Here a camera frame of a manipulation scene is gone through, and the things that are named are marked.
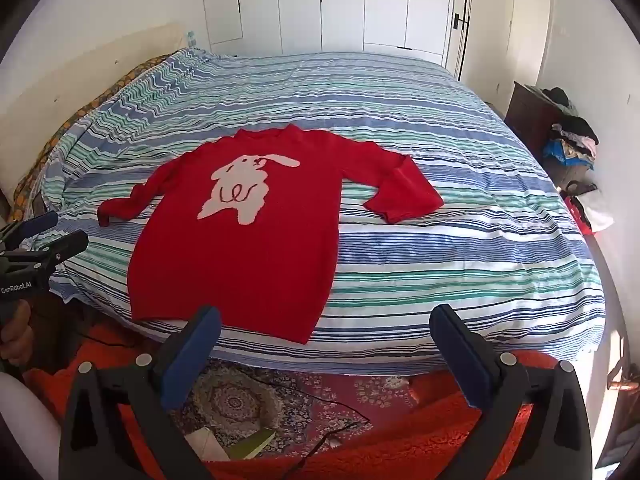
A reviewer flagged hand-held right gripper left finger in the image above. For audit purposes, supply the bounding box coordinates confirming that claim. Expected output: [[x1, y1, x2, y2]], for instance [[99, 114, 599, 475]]
[[59, 305, 222, 480]]

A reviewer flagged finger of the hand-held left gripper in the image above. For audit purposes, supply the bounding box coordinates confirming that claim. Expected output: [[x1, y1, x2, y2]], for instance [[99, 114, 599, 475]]
[[5, 230, 90, 273], [0, 211, 60, 252]]

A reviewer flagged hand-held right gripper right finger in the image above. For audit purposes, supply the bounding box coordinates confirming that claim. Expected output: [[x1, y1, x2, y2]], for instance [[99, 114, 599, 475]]
[[429, 304, 593, 480]]

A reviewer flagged red sweater with white rabbit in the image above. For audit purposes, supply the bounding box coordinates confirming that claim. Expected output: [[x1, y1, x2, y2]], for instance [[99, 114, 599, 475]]
[[96, 126, 445, 345]]

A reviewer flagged pile of clothes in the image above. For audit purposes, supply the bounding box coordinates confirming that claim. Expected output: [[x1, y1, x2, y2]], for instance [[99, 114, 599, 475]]
[[537, 87, 601, 173]]

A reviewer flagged person's left hand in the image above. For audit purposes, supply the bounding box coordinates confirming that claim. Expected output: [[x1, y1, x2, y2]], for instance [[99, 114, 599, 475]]
[[0, 302, 35, 367]]

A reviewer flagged patterned rug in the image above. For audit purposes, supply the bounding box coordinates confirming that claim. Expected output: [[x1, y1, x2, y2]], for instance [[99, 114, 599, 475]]
[[170, 360, 421, 461]]

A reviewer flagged white paper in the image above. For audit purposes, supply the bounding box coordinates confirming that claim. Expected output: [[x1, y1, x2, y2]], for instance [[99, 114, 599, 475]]
[[185, 427, 231, 463]]

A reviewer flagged green book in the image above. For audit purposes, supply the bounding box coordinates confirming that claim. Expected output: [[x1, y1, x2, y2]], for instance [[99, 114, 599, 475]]
[[230, 427, 278, 461]]

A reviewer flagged orange-red fleece cloth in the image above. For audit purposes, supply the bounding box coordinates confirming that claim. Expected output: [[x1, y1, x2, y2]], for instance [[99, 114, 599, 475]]
[[25, 320, 566, 480]]

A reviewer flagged person's leg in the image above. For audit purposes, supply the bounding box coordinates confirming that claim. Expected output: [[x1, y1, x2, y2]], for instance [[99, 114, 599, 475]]
[[0, 374, 62, 480]]

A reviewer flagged beige headboard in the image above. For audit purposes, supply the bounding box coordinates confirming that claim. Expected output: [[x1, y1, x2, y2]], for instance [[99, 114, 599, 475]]
[[0, 22, 188, 201]]

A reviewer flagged brown wooden furniture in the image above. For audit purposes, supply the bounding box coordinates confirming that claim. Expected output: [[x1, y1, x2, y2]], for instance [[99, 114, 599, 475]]
[[606, 352, 640, 463]]

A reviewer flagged red bag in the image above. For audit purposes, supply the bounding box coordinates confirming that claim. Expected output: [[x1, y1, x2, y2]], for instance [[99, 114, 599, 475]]
[[567, 195, 597, 237]]

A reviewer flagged white cloth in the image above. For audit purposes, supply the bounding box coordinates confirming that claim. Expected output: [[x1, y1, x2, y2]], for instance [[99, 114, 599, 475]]
[[585, 192, 615, 233]]

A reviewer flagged striped blue green bedspread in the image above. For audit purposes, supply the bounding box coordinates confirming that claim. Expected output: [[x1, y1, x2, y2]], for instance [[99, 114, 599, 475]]
[[37, 47, 606, 376]]

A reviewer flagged dark wooden nightstand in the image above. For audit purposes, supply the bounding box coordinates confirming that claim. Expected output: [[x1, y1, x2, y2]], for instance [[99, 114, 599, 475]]
[[507, 82, 561, 151]]

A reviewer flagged black cable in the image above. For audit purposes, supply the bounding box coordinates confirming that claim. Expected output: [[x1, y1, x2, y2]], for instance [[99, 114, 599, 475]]
[[250, 375, 373, 471]]

